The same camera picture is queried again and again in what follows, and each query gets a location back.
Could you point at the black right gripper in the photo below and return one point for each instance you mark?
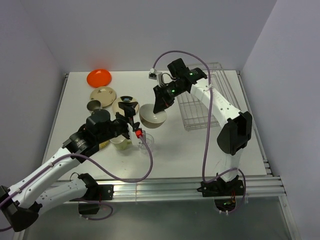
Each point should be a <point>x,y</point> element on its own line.
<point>161,101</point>

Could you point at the beige plate black spot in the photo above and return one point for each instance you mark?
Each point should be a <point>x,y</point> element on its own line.
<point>122,101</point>

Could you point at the metal tumbler cup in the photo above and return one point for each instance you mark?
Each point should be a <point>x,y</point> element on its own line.
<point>94,106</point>

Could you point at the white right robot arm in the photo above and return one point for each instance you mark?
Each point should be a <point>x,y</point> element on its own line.
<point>236,126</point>

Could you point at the wire dish rack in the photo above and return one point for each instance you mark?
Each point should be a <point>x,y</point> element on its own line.
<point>223,91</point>

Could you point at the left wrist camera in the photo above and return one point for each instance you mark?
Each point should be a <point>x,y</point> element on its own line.
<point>135,133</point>

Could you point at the clear plastic cup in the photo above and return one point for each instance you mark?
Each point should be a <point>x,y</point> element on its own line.
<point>149,140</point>

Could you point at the beige floral plate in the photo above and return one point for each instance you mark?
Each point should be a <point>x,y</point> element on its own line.
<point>105,95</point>

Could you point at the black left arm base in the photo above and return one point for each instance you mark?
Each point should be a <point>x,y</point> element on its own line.
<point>94,201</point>

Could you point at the beige ceramic bowl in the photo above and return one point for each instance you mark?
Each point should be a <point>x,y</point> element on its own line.
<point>149,119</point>

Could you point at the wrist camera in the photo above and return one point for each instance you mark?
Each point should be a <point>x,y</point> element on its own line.
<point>156,75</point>
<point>135,133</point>

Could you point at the pale green mug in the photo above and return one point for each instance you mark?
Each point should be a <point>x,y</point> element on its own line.
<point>120,143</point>

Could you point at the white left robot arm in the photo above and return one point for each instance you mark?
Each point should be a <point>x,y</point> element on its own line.
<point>23,202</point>

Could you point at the orange plastic plate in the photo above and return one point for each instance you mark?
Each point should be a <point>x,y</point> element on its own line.
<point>99,78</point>

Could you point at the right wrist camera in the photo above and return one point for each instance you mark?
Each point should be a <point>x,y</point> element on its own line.
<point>156,75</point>

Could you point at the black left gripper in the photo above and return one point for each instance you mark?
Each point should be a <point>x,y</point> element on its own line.
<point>128,117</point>

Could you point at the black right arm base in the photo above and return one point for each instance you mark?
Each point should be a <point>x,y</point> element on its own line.
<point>219,188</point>

